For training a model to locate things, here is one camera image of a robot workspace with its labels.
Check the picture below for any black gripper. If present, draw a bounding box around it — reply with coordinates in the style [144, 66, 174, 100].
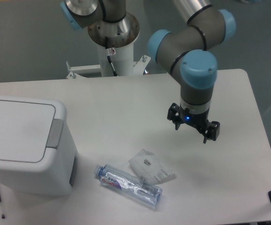
[167, 103, 220, 143]

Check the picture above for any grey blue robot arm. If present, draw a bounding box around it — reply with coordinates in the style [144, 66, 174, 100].
[60, 0, 236, 141]

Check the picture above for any white trash can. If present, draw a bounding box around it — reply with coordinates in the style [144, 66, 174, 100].
[0, 95, 78, 195]

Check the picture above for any clear plastic bag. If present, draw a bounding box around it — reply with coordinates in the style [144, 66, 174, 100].
[129, 149, 176, 185]

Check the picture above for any crushed clear plastic bottle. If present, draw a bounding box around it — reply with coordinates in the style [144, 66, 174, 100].
[94, 164, 162, 207]

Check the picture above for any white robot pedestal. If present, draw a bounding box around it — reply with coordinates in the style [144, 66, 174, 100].
[66, 41, 151, 79]

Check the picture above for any black cable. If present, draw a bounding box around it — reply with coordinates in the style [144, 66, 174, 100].
[104, 36, 119, 77]

